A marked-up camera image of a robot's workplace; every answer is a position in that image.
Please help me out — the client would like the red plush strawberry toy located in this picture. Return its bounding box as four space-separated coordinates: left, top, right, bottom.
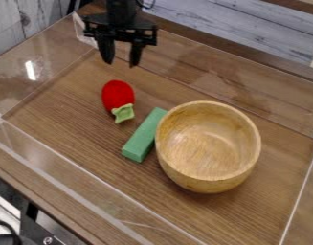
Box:
100 80 135 123

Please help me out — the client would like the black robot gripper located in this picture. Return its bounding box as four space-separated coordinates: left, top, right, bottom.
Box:
80 13 156 67

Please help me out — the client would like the black cable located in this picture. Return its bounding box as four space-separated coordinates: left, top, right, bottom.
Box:
0 219 22 245

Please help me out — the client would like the green rectangular block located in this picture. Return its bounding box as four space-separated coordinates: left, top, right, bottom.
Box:
121 107 167 163

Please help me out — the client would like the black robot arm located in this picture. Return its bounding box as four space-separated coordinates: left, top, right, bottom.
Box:
80 0 157 67

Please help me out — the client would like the black table leg frame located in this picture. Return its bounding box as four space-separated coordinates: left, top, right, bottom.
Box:
18 202 65 245

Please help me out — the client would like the clear acrylic corner bracket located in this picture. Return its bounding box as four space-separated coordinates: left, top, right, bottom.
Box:
70 12 97 48

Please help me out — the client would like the light wooden bowl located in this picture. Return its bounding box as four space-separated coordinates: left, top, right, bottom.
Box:
155 100 262 193

